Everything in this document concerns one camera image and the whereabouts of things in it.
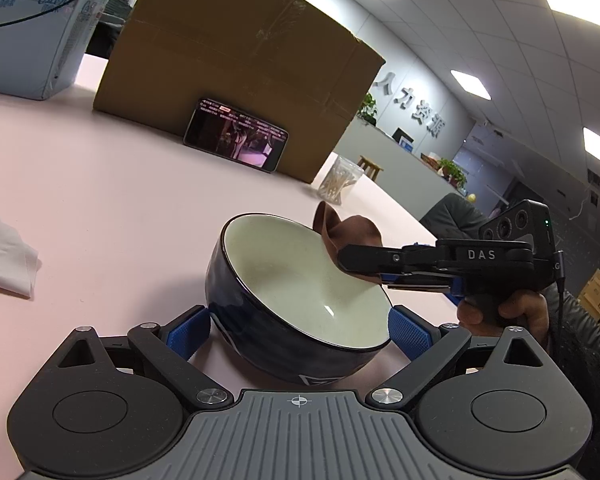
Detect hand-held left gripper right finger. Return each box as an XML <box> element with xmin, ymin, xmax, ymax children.
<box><xmin>365</xmin><ymin>306</ymin><xmax>563</xmax><ymax>411</ymax></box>

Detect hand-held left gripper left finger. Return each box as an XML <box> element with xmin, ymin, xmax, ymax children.
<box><xmin>42</xmin><ymin>305</ymin><xmax>236</xmax><ymax>411</ymax></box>

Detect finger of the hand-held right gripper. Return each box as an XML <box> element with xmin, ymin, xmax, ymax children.
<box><xmin>380</xmin><ymin>271</ymin><xmax>465</xmax><ymax>307</ymax></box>
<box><xmin>337</xmin><ymin>241</ymin><xmax>440</xmax><ymax>277</ymax></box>

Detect brown cloth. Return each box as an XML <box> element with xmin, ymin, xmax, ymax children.
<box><xmin>312</xmin><ymin>201</ymin><xmax>386</xmax><ymax>286</ymax></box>

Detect person's right forearm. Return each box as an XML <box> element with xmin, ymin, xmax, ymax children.
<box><xmin>545</xmin><ymin>290</ymin><xmax>600</xmax><ymax>480</ymax></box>

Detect person's right hand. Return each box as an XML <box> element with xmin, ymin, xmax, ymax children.
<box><xmin>455</xmin><ymin>290</ymin><xmax>551</xmax><ymax>348</ymax></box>

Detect black office chair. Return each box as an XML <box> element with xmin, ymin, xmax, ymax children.
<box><xmin>419</xmin><ymin>192</ymin><xmax>488</xmax><ymax>243</ymax></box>

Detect clear cotton swab jar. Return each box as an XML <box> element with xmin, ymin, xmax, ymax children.
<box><xmin>317</xmin><ymin>155</ymin><xmax>365</xmax><ymax>204</ymax></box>

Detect wooden stool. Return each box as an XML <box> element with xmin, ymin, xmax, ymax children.
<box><xmin>356</xmin><ymin>155</ymin><xmax>383</xmax><ymax>181</ymax></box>

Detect low potted plant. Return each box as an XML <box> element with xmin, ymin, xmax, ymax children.
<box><xmin>437</xmin><ymin>158</ymin><xmax>468</xmax><ymax>191</ymax></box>

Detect white reception counter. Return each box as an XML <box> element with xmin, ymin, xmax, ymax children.
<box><xmin>332</xmin><ymin>115</ymin><xmax>468</xmax><ymax>221</ymax></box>

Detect large potted plant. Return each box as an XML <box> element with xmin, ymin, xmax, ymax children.
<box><xmin>360</xmin><ymin>92</ymin><xmax>379</xmax><ymax>123</ymax></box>

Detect black smartphone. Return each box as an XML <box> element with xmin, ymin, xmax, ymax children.
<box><xmin>183</xmin><ymin>96</ymin><xmax>290</xmax><ymax>174</ymax></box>

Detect white tissue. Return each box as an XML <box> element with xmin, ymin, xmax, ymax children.
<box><xmin>0</xmin><ymin>177</ymin><xmax>42</xmax><ymax>301</ymax></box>

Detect large brown cardboard box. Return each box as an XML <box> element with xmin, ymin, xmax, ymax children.
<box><xmin>92</xmin><ymin>0</ymin><xmax>387</xmax><ymax>184</ymax></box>

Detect light blue printed carton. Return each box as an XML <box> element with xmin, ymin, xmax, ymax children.
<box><xmin>0</xmin><ymin>0</ymin><xmax>133</xmax><ymax>101</ymax></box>

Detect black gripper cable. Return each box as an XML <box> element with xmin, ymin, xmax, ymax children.
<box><xmin>554</xmin><ymin>252</ymin><xmax>571</xmax><ymax>356</ymax></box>

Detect grey wall sign letters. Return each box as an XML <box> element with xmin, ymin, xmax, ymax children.
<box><xmin>375</xmin><ymin>71</ymin><xmax>446</xmax><ymax>137</ymax></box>

